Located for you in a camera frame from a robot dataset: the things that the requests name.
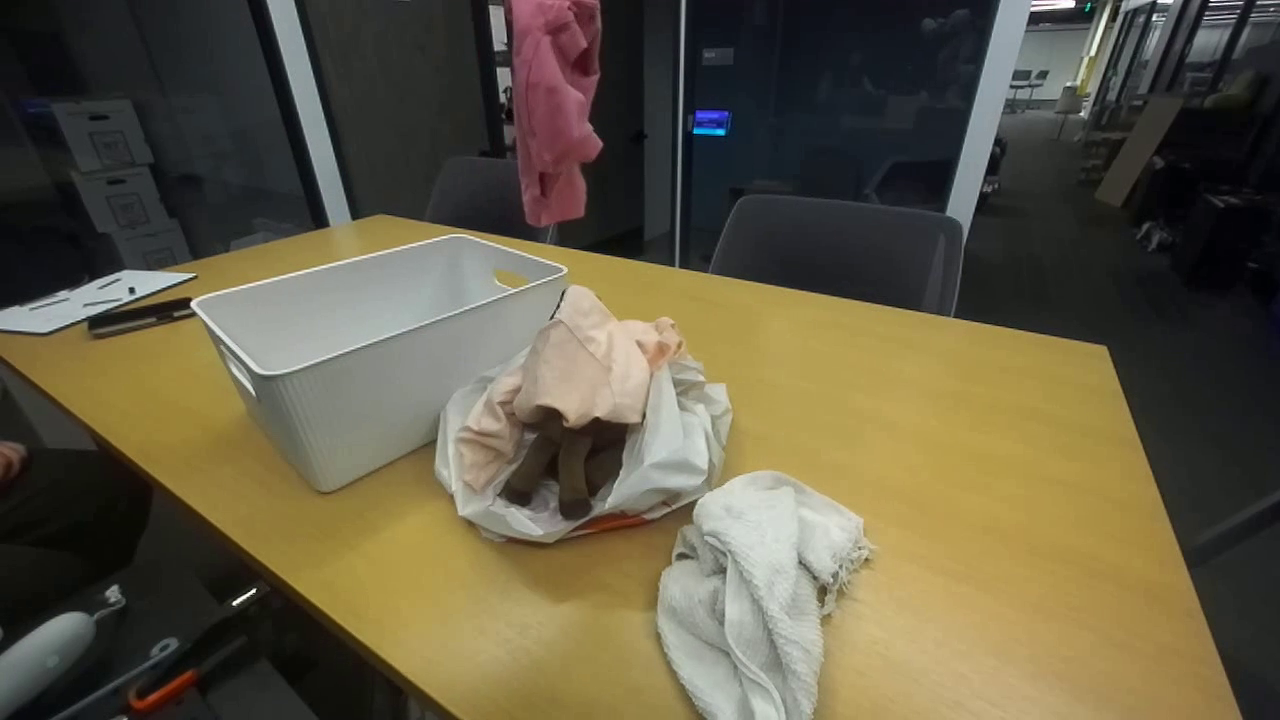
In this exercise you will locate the grey office chair left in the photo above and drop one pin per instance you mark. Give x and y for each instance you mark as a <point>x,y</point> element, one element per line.
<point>907,258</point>

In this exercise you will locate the white plastic bag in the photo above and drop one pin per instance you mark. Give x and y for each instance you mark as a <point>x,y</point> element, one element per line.
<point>670,463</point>

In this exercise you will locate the white plastic storage box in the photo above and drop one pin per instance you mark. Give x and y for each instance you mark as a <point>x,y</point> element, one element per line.
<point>348,365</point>

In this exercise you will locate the cardboard storage boxes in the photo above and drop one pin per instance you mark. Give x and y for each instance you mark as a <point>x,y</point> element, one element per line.
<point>115,181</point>

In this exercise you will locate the light pink printed garment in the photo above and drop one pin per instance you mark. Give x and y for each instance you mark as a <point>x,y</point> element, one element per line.
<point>587,365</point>

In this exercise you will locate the brown cloth garment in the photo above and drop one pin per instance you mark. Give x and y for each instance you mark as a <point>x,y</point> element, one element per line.
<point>581,463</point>

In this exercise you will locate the dark pink garment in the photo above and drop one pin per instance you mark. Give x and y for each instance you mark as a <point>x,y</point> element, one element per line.
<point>555,90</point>

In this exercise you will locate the white grey handheld tool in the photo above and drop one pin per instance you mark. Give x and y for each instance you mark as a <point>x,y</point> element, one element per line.
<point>46,655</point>

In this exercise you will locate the white paper sheet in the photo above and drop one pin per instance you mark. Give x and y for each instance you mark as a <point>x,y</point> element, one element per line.
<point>74,307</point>

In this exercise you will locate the orange black cable tool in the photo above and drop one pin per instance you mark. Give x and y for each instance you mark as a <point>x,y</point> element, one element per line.
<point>178,667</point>

